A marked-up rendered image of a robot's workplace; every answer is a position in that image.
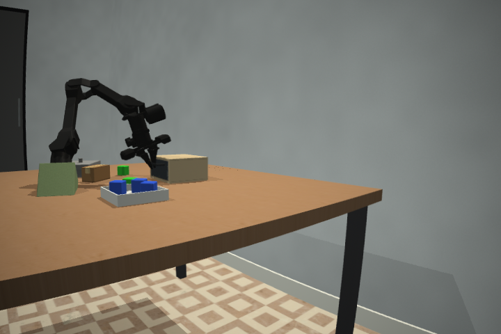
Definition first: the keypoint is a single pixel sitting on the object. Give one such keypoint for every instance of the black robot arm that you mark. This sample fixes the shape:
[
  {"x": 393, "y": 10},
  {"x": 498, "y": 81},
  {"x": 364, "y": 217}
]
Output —
[{"x": 67, "y": 142}]

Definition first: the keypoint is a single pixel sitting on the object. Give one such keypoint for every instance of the brown cardboard box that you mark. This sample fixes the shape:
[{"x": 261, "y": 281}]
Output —
[{"x": 95, "y": 173}]

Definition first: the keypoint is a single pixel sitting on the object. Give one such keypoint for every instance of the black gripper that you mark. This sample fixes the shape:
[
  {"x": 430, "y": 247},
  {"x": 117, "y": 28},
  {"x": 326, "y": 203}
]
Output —
[{"x": 143, "y": 142}]

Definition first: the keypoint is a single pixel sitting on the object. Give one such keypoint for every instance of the blue block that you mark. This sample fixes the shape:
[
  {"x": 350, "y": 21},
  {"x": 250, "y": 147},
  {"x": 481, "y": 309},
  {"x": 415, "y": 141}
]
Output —
[
  {"x": 136, "y": 187},
  {"x": 148, "y": 186},
  {"x": 118, "y": 186}
]

